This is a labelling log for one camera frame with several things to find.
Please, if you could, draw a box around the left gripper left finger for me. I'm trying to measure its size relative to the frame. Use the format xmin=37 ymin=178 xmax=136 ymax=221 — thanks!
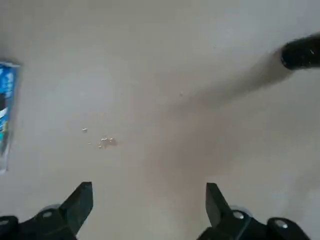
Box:
xmin=0 ymin=181 xmax=94 ymax=240

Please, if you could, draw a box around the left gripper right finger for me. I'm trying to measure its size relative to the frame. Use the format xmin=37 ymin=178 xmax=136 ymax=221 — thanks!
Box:
xmin=196 ymin=182 xmax=310 ymax=240

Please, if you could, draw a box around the dark glass bottle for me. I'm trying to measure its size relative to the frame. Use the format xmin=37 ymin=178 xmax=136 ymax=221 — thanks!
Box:
xmin=279 ymin=34 xmax=320 ymax=71

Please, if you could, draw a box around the blue teal snack box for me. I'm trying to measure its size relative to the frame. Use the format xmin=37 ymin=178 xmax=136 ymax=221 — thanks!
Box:
xmin=0 ymin=59 xmax=22 ymax=175

